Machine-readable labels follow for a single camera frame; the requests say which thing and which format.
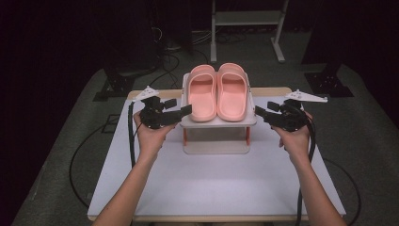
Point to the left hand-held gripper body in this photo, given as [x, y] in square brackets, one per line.
[153, 116]

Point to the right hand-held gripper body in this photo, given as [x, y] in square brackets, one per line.
[290, 117]

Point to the pink slipper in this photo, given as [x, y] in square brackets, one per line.
[232, 92]
[202, 94]

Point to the white shoe rack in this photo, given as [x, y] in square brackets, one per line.
[216, 147]

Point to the person's left hand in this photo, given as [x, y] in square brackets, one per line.
[150, 142]

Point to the person's right hand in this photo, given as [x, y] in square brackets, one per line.
[295, 144]

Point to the black stand base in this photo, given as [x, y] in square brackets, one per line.
[327, 83]
[119, 83]

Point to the white table mat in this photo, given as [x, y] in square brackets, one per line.
[219, 182]

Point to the white metal stand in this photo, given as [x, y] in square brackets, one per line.
[246, 17]

